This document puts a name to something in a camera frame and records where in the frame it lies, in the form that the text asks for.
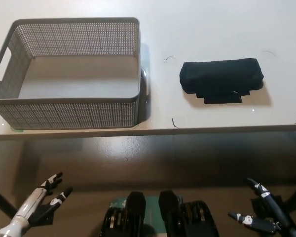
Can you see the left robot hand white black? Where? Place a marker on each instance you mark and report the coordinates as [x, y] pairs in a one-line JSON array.
[[34, 201]]

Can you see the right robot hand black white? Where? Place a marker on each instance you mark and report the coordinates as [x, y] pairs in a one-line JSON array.
[[261, 223]]

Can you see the black fabric pencil case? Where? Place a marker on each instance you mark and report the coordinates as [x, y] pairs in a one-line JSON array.
[[219, 74]]

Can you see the green tape strip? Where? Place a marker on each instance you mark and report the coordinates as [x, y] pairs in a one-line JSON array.
[[16, 130]]

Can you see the grey perforated plastic basket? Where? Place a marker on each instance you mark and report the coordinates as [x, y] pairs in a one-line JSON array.
[[64, 114]]

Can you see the black tape patch on table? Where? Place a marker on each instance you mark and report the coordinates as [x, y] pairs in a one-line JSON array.
[[219, 98]]

